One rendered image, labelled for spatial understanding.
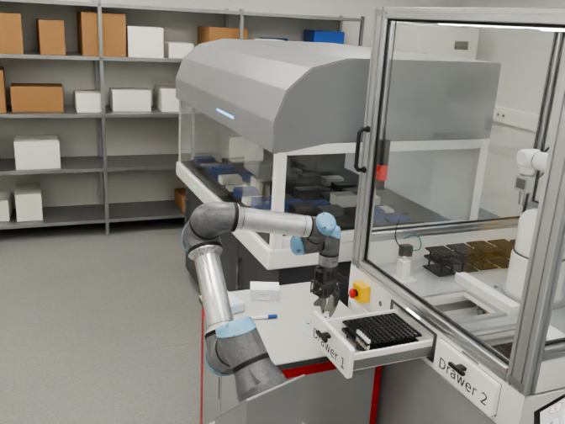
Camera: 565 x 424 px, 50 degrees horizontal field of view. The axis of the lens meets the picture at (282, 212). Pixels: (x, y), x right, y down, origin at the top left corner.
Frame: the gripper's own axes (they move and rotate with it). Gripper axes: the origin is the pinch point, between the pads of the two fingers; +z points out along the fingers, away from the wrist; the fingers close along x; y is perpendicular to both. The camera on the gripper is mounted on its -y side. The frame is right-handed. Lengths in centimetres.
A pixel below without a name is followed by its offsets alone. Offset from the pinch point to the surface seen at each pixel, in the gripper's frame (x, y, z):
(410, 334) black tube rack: 35.1, -5.4, -4.1
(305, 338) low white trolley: -2.2, 9.0, 9.8
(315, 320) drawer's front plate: 8.9, 15.7, -4.8
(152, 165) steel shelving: -331, -109, 23
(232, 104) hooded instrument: -109, -32, -64
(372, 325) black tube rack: 22.6, 0.7, -3.8
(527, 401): 83, 3, -7
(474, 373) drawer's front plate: 64, 0, -5
